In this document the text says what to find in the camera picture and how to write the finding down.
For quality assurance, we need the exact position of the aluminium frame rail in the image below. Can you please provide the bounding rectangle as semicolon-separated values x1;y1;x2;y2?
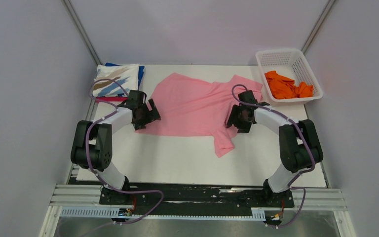
49;184;348;211

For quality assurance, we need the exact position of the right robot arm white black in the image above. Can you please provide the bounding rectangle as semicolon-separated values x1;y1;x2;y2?
226;90;323;206

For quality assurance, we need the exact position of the metal corner rail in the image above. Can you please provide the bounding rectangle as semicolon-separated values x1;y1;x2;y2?
301;0;338;55
61;0;102;65

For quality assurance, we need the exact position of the pink t-shirt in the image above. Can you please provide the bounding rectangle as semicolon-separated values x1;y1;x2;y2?
138;73;263;158

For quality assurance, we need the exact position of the metal corner rail right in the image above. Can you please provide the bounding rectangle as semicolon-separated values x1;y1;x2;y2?
301;0;338;55

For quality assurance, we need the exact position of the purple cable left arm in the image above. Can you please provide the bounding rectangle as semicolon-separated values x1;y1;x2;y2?
84;78;165;226

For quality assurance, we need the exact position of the white blue beige folded shirt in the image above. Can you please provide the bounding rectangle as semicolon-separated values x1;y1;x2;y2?
92;64;140;97

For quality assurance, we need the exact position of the white plastic basket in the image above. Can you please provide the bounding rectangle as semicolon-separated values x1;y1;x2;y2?
256;48;323;106

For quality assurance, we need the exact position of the orange crumpled t-shirt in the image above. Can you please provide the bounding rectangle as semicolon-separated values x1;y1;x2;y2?
265;71;314;99

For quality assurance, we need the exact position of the metal corner rail left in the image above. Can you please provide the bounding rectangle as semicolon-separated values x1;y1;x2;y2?
61;0;102;65

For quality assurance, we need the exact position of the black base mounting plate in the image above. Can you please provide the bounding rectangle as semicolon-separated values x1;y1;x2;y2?
99;183;295;217

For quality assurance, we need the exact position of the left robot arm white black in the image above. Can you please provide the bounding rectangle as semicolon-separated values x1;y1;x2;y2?
71;90;161;205

